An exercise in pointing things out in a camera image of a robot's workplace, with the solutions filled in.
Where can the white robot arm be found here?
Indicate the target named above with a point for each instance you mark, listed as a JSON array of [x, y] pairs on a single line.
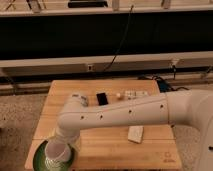
[[191, 107]]

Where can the green ceramic bowl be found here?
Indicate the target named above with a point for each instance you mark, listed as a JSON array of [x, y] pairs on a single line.
[[42, 163]]

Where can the black smartphone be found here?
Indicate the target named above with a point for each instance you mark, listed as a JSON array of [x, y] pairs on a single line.
[[102, 99]]

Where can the white sponge block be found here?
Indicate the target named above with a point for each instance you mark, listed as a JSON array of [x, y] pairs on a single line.
[[135, 133]]

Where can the wooden table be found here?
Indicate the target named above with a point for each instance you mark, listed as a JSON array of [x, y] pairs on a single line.
[[108, 148]]

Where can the white wall outlet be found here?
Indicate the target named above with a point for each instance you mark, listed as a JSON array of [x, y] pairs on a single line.
[[90, 68]]

